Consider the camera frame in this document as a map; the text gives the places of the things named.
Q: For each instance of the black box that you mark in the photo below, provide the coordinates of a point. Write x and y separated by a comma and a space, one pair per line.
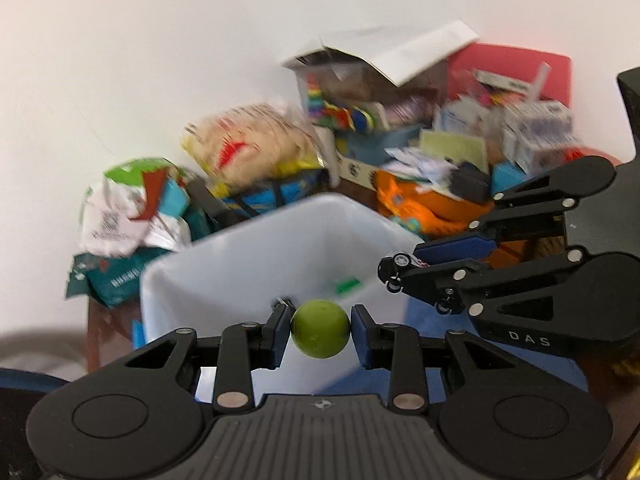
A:
470, 182

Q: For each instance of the white blue packet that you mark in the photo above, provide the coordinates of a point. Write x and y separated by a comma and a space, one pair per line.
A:
465, 115

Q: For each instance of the green ball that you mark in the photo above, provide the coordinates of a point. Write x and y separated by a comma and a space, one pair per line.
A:
320, 329

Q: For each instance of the clear toy storage box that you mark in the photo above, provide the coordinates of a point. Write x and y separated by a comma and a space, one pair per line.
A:
345, 105

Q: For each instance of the stack of white cartons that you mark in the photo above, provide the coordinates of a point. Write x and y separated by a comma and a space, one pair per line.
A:
540, 132

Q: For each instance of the white printed carton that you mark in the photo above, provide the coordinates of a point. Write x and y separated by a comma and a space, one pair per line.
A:
355, 170

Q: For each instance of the white folded cardboard sheet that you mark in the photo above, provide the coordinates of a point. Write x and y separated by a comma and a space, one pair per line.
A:
400, 50

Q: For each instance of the pile of white papers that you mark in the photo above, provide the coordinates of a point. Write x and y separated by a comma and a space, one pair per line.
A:
420, 165

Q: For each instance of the white plastic bin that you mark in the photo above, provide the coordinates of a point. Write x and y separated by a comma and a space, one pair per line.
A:
240, 270

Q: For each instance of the white crumpled bag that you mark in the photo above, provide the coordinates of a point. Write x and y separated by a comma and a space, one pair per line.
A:
120, 210

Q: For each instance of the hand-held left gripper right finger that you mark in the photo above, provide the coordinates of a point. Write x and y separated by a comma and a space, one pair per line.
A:
364, 335

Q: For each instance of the red board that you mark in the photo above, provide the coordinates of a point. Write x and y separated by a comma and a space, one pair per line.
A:
505, 60

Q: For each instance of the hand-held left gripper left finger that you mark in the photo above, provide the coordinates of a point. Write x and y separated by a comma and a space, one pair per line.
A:
277, 335

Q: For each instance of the teal snack bag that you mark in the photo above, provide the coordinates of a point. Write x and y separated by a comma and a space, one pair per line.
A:
110, 280

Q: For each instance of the black toy car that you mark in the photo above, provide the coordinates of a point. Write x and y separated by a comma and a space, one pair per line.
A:
392, 267

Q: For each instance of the blue black bag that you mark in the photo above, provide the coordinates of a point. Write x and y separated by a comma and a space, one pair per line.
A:
280, 192

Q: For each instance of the orange teal dinosaur toy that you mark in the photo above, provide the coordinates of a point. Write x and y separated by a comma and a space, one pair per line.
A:
400, 200

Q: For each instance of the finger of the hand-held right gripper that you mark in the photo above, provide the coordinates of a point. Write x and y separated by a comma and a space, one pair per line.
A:
455, 249
435, 275

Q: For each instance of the clear bag of noodles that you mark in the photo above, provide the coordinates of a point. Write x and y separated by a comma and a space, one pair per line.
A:
250, 145

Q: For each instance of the blue box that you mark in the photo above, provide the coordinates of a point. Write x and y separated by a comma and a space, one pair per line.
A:
507, 177

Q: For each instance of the pale green box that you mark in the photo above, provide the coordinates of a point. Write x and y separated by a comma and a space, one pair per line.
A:
452, 147

